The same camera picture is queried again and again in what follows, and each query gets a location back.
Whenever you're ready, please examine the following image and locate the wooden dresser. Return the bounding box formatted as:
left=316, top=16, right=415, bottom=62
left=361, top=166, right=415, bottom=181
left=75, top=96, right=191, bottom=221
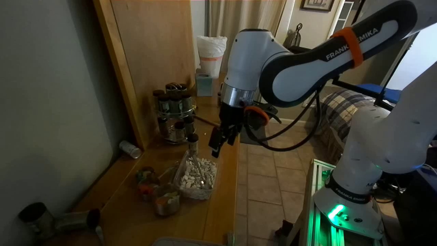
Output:
left=42, top=95, right=241, bottom=246

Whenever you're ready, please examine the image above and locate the spice jar with dark lid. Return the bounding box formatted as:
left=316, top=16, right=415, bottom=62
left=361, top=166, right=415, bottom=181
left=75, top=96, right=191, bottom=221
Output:
left=17, top=203, right=54, bottom=240

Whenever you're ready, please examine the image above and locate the rotating seasoning rack with jars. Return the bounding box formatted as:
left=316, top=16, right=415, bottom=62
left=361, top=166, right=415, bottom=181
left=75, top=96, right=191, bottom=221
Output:
left=152, top=82, right=196, bottom=145

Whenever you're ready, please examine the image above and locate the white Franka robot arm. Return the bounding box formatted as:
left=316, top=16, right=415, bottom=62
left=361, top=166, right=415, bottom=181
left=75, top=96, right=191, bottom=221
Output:
left=208, top=0, right=435, bottom=156

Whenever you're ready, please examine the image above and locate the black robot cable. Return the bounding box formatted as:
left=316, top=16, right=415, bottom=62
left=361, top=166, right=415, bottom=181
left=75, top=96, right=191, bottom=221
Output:
left=243, top=87, right=324, bottom=154

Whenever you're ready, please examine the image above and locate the small jar beside spoon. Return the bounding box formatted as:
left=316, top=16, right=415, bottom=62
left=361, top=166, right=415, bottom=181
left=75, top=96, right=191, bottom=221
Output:
left=54, top=210, right=100, bottom=231

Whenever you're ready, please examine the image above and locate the large plywood board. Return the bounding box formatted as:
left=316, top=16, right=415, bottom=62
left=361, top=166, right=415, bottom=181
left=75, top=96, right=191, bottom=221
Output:
left=92, top=0, right=195, bottom=149

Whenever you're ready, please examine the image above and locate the plaid upholstered chair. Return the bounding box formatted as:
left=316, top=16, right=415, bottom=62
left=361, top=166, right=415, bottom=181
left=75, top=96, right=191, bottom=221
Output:
left=315, top=91, right=374, bottom=164

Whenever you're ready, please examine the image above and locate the framed wall picture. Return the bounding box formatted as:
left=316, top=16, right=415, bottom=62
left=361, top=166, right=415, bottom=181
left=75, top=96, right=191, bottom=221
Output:
left=300, top=0, right=334, bottom=13

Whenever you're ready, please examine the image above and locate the clear container with white pieces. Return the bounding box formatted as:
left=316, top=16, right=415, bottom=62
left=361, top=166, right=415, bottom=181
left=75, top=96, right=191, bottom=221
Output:
left=173, top=152, right=217, bottom=201

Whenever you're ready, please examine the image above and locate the spice jar lying on side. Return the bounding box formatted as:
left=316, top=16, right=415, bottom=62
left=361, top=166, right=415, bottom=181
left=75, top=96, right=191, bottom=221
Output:
left=118, top=141, right=141, bottom=159

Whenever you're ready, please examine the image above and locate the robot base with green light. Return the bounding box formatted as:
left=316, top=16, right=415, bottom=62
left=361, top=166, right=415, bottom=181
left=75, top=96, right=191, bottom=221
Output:
left=299, top=159, right=387, bottom=246

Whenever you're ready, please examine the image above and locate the spice jar near container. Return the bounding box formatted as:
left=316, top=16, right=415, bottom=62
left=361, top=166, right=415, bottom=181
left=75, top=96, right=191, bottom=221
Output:
left=187, top=134, right=199, bottom=158

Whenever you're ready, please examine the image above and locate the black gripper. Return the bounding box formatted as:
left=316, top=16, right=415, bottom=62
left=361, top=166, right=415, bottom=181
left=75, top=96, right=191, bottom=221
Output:
left=208, top=104, right=243, bottom=158

